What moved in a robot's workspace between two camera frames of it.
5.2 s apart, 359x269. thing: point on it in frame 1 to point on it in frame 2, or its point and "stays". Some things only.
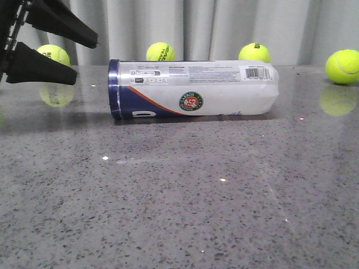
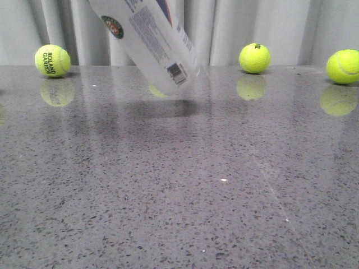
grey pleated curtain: x=295 y=32 stays
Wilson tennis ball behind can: x=254 y=51 stays
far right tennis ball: x=342 y=66 stays
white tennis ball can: x=138 y=89 to x=154 y=40
